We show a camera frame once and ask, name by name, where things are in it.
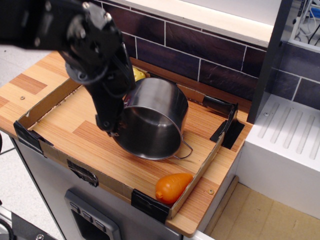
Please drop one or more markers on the stainless steel pot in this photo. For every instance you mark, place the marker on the stainless steel pot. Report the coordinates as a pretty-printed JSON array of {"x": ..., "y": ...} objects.
[{"x": 155, "y": 113}]

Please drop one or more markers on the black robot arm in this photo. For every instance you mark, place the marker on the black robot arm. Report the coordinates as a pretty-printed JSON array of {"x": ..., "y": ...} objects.
[{"x": 40, "y": 25}]

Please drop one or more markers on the white toy sink drainboard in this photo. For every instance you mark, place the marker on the white toy sink drainboard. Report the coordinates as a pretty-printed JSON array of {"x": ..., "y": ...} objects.
[{"x": 280, "y": 157}]

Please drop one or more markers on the dark grey vertical post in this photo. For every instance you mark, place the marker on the dark grey vertical post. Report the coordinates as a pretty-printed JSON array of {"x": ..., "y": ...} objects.
[{"x": 261, "y": 94}]

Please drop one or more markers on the cardboard fence with black tape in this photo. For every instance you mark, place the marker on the cardboard fence with black tape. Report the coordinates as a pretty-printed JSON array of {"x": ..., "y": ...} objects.
[{"x": 62, "y": 127}]

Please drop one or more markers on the orange toy carrot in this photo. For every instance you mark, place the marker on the orange toy carrot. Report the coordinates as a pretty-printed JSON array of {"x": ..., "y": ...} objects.
[{"x": 168, "y": 189}]

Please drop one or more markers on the grey toy oven front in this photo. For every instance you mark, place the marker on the grey toy oven front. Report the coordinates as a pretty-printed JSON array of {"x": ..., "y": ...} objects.
[{"x": 90, "y": 222}]

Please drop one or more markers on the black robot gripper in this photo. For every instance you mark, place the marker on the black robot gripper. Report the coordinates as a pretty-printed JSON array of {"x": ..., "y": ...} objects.
[{"x": 96, "y": 49}]

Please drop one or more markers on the yellow toy potato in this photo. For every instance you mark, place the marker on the yellow toy potato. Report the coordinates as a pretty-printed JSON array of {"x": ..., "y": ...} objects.
[{"x": 138, "y": 75}]

